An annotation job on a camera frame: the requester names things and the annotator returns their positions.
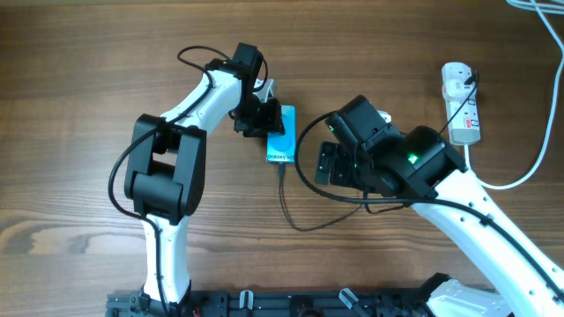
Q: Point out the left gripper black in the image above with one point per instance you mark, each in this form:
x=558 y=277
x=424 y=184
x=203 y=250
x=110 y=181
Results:
x=270 y=123

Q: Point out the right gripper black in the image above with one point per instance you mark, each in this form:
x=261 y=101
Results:
x=339 y=173

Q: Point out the Galaxy smartphone teal screen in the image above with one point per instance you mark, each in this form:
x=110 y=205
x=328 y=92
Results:
x=281 y=147

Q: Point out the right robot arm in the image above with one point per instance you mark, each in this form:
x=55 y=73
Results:
x=422 y=170

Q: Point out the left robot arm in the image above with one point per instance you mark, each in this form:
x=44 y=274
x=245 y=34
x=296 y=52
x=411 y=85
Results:
x=166 y=163

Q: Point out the white USB charger plug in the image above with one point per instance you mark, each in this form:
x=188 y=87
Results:
x=457 y=90

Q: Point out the white power strip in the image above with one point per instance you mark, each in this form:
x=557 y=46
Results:
x=462 y=117

